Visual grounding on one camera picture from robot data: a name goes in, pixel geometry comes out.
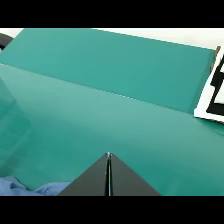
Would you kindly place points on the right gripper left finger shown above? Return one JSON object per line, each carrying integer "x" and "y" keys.
{"x": 91, "y": 181}

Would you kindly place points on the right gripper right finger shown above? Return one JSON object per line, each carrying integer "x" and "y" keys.
{"x": 128, "y": 181}

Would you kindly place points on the violet blue garment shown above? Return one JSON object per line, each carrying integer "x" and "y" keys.
{"x": 20, "y": 188}

